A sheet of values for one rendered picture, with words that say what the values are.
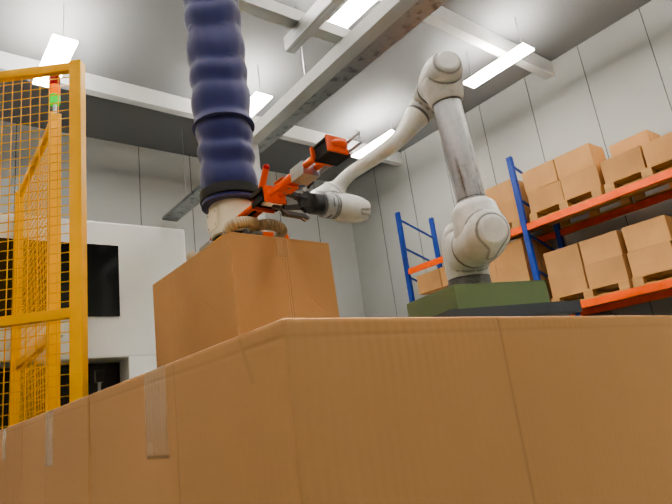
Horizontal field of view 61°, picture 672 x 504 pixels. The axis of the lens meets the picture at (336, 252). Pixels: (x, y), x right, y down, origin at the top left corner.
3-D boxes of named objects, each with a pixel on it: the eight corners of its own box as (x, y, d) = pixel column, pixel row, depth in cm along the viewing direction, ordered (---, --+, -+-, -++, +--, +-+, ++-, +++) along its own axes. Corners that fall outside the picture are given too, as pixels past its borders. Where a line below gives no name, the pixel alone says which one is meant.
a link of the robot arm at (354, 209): (340, 223, 201) (319, 218, 211) (373, 227, 210) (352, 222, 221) (345, 193, 200) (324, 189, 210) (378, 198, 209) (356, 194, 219)
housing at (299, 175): (290, 183, 174) (288, 169, 175) (308, 186, 178) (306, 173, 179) (302, 173, 169) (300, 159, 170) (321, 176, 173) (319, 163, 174)
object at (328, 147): (311, 162, 164) (309, 147, 166) (331, 167, 169) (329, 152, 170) (328, 149, 158) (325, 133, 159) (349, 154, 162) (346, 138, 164)
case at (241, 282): (157, 390, 207) (152, 284, 218) (252, 383, 232) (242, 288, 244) (241, 360, 164) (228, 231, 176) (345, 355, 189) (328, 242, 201)
